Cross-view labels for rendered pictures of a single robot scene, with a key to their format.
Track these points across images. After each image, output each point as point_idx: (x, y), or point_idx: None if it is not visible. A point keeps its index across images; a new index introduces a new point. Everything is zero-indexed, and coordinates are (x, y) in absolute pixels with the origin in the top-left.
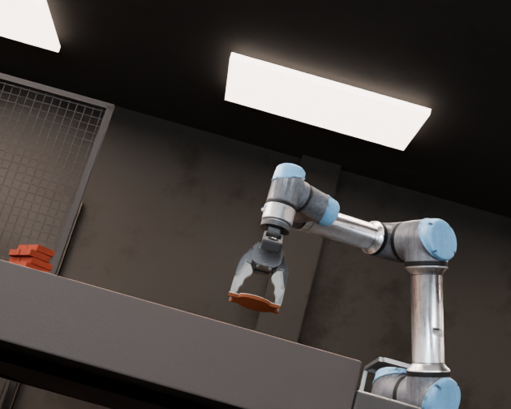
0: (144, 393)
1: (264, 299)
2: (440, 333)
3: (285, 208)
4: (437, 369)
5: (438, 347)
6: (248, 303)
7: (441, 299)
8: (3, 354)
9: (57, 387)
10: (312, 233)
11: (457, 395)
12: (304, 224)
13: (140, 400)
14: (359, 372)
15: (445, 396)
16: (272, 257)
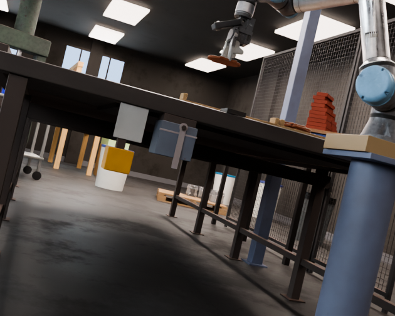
0: (111, 104)
1: (210, 55)
2: (372, 34)
3: (239, 3)
4: (365, 63)
5: (370, 46)
6: (224, 63)
7: (372, 9)
8: (102, 106)
9: (231, 142)
10: (307, 10)
11: (384, 76)
12: (293, 7)
13: (111, 108)
14: None
15: (368, 80)
16: (231, 33)
